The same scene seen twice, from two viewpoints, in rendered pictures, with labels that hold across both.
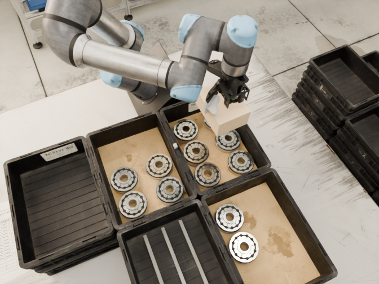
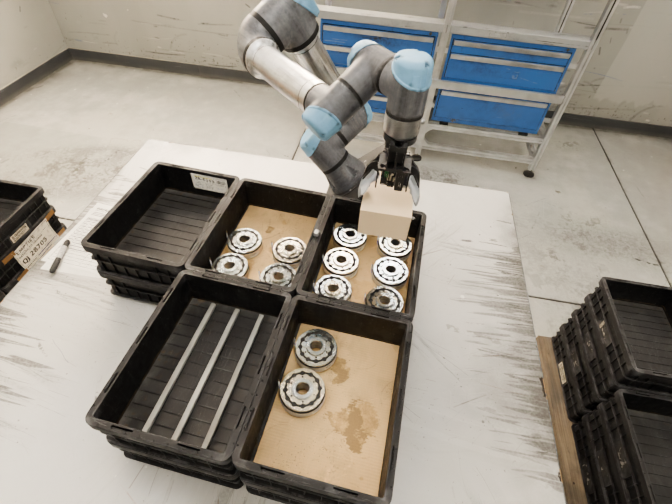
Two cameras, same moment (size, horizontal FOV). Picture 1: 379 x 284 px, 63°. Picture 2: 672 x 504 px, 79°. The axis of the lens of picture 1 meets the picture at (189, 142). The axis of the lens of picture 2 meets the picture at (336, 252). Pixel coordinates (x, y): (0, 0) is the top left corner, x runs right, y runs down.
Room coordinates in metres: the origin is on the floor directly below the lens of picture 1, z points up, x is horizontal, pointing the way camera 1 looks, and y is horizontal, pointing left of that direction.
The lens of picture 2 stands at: (-0.07, -0.47, 1.74)
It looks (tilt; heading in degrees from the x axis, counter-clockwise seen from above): 47 degrees down; 36
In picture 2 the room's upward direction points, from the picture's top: 4 degrees clockwise
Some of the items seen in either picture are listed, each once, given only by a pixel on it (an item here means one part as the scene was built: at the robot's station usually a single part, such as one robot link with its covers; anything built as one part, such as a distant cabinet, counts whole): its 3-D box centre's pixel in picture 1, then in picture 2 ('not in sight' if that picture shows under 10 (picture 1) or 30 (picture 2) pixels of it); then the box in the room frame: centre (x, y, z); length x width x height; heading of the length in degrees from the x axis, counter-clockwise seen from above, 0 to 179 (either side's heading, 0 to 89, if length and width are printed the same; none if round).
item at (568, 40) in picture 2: not in sight; (446, 26); (2.41, 0.63, 0.91); 1.70 x 0.10 x 0.05; 119
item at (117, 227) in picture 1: (139, 165); (264, 230); (0.47, 0.18, 0.92); 0.40 x 0.30 x 0.02; 26
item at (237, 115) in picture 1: (221, 106); (386, 204); (0.63, -0.11, 1.08); 0.16 x 0.12 x 0.07; 29
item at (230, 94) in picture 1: (232, 83); (395, 158); (0.61, -0.12, 1.24); 0.09 x 0.08 x 0.12; 29
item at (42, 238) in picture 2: not in sight; (38, 246); (0.10, 1.23, 0.41); 0.31 x 0.02 x 0.16; 29
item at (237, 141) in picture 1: (228, 138); (390, 270); (0.64, -0.16, 0.86); 0.10 x 0.10 x 0.01
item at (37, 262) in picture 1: (56, 195); (168, 210); (0.34, 0.45, 0.92); 0.40 x 0.30 x 0.02; 26
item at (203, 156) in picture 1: (195, 151); (341, 260); (0.57, -0.03, 0.86); 0.10 x 0.10 x 0.01
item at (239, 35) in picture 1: (238, 40); (408, 85); (0.61, -0.11, 1.40); 0.09 x 0.08 x 0.11; 74
